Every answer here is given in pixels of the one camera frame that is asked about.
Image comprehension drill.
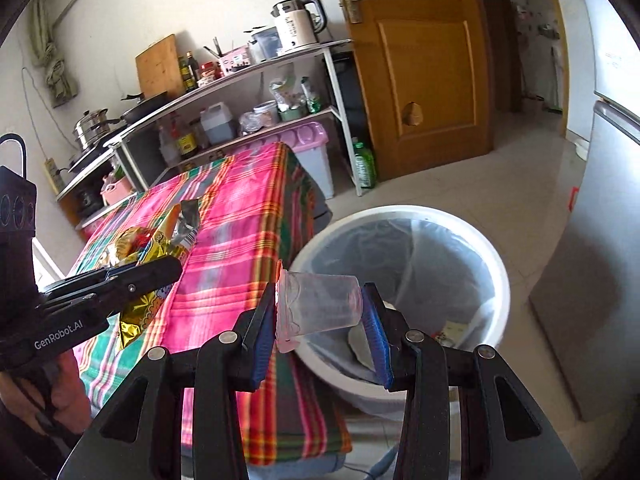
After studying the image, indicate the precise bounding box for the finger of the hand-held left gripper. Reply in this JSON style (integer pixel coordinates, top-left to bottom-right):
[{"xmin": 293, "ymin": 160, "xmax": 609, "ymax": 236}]
[
  {"xmin": 40, "ymin": 265, "xmax": 143, "ymax": 295},
  {"xmin": 37, "ymin": 256, "xmax": 183, "ymax": 328}
]

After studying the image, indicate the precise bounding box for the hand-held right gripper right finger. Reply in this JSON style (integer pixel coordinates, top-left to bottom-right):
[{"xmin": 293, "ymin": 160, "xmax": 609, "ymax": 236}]
[{"xmin": 361, "ymin": 282, "xmax": 583, "ymax": 480}]

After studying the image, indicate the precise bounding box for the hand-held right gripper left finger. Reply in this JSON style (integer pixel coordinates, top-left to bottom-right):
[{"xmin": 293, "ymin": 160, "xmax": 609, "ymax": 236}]
[{"xmin": 60, "ymin": 280, "xmax": 281, "ymax": 480}]

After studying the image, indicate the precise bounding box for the gold snack packet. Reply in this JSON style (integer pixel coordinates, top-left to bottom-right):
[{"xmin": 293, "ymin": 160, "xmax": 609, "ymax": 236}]
[{"xmin": 117, "ymin": 199, "xmax": 203, "ymax": 352}]

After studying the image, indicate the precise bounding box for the clear plastic cup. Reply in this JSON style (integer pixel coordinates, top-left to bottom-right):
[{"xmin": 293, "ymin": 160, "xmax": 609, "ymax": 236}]
[{"xmin": 274, "ymin": 260, "xmax": 363, "ymax": 353}]

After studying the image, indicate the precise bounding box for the white round trash bin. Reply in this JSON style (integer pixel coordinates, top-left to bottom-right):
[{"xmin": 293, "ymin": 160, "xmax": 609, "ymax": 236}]
[{"xmin": 289, "ymin": 205, "xmax": 512, "ymax": 416}]

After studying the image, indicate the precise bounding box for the person's left hand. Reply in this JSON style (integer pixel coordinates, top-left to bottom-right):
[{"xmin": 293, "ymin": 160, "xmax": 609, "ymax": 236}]
[{"xmin": 0, "ymin": 350, "xmax": 92, "ymax": 433}]

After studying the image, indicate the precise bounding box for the gold foil snack bag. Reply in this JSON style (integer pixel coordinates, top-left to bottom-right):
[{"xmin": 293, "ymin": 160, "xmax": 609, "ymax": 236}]
[{"xmin": 100, "ymin": 226, "xmax": 151, "ymax": 267}]

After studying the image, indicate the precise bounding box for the printed paper scrap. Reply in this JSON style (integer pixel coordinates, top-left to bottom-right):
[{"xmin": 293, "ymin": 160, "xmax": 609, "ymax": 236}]
[{"xmin": 430, "ymin": 320, "xmax": 471, "ymax": 347}]

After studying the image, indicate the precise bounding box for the small black stove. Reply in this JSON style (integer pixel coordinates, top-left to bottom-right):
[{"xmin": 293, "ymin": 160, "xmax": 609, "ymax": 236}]
[{"xmin": 75, "ymin": 187, "xmax": 106, "ymax": 211}]

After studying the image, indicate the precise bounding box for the pink plastic basket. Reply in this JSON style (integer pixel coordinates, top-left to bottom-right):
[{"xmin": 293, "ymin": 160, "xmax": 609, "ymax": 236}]
[{"xmin": 100, "ymin": 172, "xmax": 133, "ymax": 206}]

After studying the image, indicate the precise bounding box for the clear plastic bin liner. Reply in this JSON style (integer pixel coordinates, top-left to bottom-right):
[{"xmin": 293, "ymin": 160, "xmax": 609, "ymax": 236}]
[{"xmin": 295, "ymin": 212, "xmax": 506, "ymax": 391}]

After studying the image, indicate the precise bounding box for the plaid tablecloth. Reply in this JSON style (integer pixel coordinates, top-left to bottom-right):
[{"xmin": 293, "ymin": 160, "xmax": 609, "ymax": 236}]
[{"xmin": 67, "ymin": 141, "xmax": 353, "ymax": 467}]

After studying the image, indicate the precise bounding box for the black induction cooker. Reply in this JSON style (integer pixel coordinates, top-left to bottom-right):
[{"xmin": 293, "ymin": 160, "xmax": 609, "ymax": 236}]
[{"xmin": 67, "ymin": 132, "xmax": 126, "ymax": 173}]

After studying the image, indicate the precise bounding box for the clear glass bottle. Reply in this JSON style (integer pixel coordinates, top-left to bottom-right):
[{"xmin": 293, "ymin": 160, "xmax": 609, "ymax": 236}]
[{"xmin": 157, "ymin": 122, "xmax": 181, "ymax": 166}]

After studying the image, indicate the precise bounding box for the yellow label sauce bottle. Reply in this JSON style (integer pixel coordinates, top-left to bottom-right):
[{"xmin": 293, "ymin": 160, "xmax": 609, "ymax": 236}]
[{"xmin": 175, "ymin": 115, "xmax": 198, "ymax": 158}]

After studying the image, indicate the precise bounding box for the steel steamer pot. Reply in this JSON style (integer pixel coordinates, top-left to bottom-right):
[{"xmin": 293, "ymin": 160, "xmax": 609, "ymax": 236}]
[{"xmin": 72, "ymin": 107, "xmax": 111, "ymax": 151}]

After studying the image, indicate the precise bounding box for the plastic jug dark liquid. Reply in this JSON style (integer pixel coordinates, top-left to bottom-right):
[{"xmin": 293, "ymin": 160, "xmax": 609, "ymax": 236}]
[{"xmin": 200, "ymin": 102, "xmax": 237, "ymax": 146}]

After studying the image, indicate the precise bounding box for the black frying pan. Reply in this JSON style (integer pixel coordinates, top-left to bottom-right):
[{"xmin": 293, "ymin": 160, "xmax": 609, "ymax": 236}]
[{"xmin": 120, "ymin": 91, "xmax": 168, "ymax": 123}]

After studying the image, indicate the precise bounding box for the green liquid bottle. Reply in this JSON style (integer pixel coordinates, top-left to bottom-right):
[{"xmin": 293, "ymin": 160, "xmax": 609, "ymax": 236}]
[{"xmin": 351, "ymin": 137, "xmax": 378, "ymax": 190}]

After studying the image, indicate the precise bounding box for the crumpled clear plastic bag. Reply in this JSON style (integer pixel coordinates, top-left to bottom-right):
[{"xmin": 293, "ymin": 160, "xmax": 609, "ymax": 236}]
[{"xmin": 237, "ymin": 111, "xmax": 266, "ymax": 136}]

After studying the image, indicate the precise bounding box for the pink lidded storage bin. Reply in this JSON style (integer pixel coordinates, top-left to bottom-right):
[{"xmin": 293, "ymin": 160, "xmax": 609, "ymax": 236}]
[{"xmin": 250, "ymin": 121, "xmax": 335, "ymax": 200}]

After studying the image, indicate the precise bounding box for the white lidded container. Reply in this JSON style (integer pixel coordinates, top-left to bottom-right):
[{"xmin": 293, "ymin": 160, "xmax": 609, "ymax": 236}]
[{"xmin": 252, "ymin": 100, "xmax": 280, "ymax": 126}]

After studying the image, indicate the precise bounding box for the bamboo cutting board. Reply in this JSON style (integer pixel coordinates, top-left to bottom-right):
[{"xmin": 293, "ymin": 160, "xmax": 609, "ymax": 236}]
[{"xmin": 135, "ymin": 34, "xmax": 187, "ymax": 101}]

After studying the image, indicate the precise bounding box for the hanging green cloth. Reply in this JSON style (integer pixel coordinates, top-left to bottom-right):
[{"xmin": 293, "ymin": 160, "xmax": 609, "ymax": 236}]
[{"xmin": 27, "ymin": 0, "xmax": 78, "ymax": 108}]

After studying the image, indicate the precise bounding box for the green bowl with packets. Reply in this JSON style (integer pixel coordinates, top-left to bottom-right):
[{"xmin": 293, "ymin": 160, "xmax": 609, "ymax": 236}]
[{"xmin": 269, "ymin": 75, "xmax": 307, "ymax": 122}]

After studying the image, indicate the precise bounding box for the silver fridge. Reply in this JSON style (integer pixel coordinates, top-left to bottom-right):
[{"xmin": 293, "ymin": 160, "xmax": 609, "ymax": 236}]
[{"xmin": 527, "ymin": 0, "xmax": 640, "ymax": 423}]

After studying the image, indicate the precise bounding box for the pink utensil holder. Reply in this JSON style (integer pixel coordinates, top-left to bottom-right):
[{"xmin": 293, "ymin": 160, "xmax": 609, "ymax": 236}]
[{"xmin": 217, "ymin": 45, "xmax": 253, "ymax": 77}]

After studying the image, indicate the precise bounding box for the green and white bottle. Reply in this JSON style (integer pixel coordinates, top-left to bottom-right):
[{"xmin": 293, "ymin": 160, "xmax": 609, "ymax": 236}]
[{"xmin": 301, "ymin": 76, "xmax": 322, "ymax": 114}]

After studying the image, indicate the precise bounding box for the wooden door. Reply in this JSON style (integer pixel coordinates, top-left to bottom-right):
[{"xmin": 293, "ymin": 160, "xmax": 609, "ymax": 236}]
[{"xmin": 327, "ymin": 0, "xmax": 496, "ymax": 181}]

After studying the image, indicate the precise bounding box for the clear water pitcher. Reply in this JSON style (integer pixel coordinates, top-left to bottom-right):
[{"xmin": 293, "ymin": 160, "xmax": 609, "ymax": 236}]
[{"xmin": 249, "ymin": 26, "xmax": 281, "ymax": 60}]

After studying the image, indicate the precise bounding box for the white kitchen rack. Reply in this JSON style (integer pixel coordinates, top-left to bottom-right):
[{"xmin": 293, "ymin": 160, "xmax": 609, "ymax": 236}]
[{"xmin": 55, "ymin": 39, "xmax": 363, "ymax": 226}]

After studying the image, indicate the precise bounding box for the white electric kettle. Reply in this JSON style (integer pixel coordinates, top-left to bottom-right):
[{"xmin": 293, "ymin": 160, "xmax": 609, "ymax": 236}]
[{"xmin": 271, "ymin": 0, "xmax": 328, "ymax": 52}]

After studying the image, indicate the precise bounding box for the black floor cable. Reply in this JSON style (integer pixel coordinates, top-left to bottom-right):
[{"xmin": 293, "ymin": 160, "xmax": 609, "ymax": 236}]
[{"xmin": 350, "ymin": 462, "xmax": 398, "ymax": 480}]

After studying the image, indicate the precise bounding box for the metal door handle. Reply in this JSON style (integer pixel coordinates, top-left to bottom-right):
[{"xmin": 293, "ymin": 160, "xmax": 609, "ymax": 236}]
[{"xmin": 340, "ymin": 0, "xmax": 378, "ymax": 25}]

